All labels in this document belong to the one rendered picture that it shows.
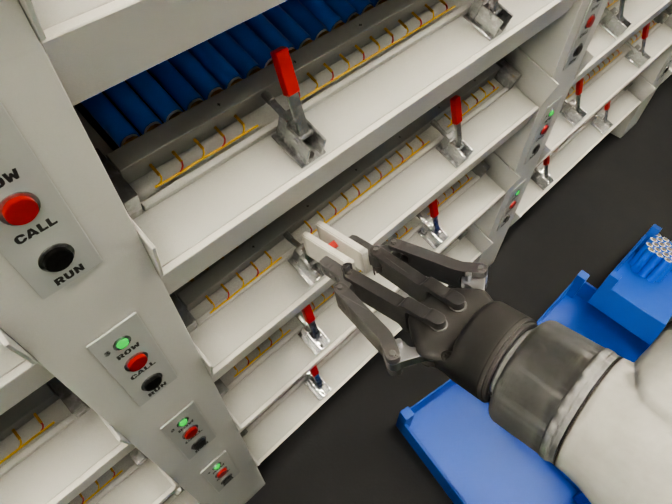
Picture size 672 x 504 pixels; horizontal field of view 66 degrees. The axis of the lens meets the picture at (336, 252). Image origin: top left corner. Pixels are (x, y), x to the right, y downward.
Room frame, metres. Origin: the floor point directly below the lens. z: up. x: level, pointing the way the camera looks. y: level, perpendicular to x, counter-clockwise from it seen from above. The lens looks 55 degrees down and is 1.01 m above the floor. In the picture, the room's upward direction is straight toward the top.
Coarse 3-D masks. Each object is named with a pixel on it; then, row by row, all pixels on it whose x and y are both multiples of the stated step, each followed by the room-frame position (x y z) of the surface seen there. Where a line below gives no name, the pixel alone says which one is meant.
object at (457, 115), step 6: (456, 96) 0.53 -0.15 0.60; (450, 102) 0.53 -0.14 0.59; (456, 102) 0.53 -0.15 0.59; (456, 108) 0.52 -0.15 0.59; (456, 114) 0.52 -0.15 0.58; (456, 120) 0.52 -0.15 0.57; (456, 126) 0.52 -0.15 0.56; (456, 132) 0.52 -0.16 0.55; (456, 138) 0.51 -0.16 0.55; (456, 144) 0.51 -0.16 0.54; (462, 144) 0.52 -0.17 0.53
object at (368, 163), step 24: (384, 144) 0.50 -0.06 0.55; (408, 144) 0.51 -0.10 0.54; (360, 168) 0.46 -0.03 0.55; (336, 192) 0.42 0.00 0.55; (288, 216) 0.38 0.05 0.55; (312, 216) 0.40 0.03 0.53; (264, 240) 0.34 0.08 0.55; (216, 264) 0.31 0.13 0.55; (240, 264) 0.31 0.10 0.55; (192, 288) 0.28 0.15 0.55; (216, 288) 0.29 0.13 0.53; (240, 288) 0.29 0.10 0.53
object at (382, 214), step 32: (512, 64) 0.67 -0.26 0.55; (480, 96) 0.63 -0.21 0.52; (512, 96) 0.64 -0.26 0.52; (544, 96) 0.62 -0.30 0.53; (448, 128) 0.56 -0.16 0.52; (480, 128) 0.57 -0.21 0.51; (512, 128) 0.58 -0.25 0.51; (480, 160) 0.55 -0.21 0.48; (352, 192) 0.44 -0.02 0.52; (384, 192) 0.45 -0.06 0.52; (416, 192) 0.45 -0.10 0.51; (352, 224) 0.40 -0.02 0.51; (384, 224) 0.40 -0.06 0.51; (224, 256) 0.34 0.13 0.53; (256, 288) 0.30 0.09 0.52; (288, 288) 0.31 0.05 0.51; (320, 288) 0.31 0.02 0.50; (192, 320) 0.25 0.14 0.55; (224, 320) 0.26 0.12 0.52; (256, 320) 0.27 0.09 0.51; (288, 320) 0.29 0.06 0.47; (224, 352) 0.23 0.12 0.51
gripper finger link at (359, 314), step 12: (336, 288) 0.24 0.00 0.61; (348, 288) 0.24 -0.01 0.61; (348, 300) 0.23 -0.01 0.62; (360, 300) 0.23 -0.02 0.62; (348, 312) 0.22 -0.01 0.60; (360, 312) 0.22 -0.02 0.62; (372, 312) 0.21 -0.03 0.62; (360, 324) 0.21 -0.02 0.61; (372, 324) 0.20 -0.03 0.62; (372, 336) 0.19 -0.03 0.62; (384, 336) 0.19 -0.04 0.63; (384, 348) 0.18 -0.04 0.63; (396, 348) 0.18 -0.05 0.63; (384, 360) 0.18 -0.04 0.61; (396, 360) 0.17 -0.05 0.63; (396, 372) 0.16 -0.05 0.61
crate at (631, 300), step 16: (640, 240) 0.70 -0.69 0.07; (624, 272) 0.63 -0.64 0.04; (608, 288) 0.53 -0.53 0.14; (624, 288) 0.58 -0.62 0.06; (640, 288) 0.59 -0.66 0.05; (656, 288) 0.60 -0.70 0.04; (592, 304) 0.52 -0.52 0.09; (608, 304) 0.51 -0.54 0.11; (624, 304) 0.50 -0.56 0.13; (640, 304) 0.54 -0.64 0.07; (656, 304) 0.55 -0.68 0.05; (624, 320) 0.48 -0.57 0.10; (640, 320) 0.47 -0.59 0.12; (656, 320) 0.46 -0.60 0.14; (640, 336) 0.45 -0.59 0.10; (656, 336) 0.44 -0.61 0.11
